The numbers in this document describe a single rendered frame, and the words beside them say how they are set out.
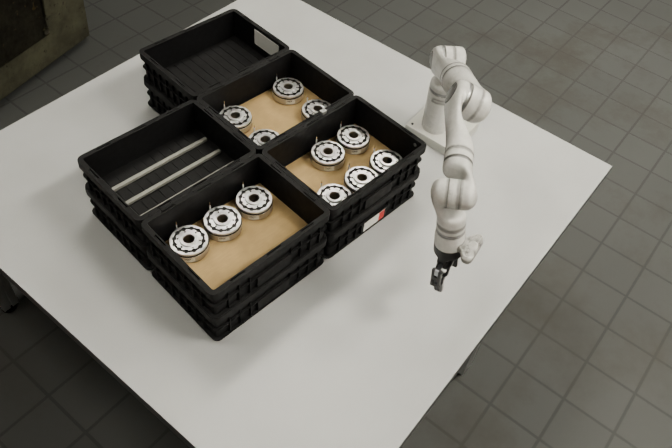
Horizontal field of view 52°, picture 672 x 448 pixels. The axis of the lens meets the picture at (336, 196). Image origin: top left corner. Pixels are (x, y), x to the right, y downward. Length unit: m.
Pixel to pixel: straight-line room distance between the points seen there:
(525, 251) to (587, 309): 0.91
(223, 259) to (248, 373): 0.30
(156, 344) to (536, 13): 3.38
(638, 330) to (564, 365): 0.38
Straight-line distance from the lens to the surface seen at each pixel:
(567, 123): 3.79
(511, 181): 2.34
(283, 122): 2.19
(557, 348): 2.86
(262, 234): 1.88
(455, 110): 1.72
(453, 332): 1.92
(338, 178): 2.03
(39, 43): 3.73
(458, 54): 2.17
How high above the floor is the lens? 2.30
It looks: 48 degrees down
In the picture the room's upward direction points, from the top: 7 degrees clockwise
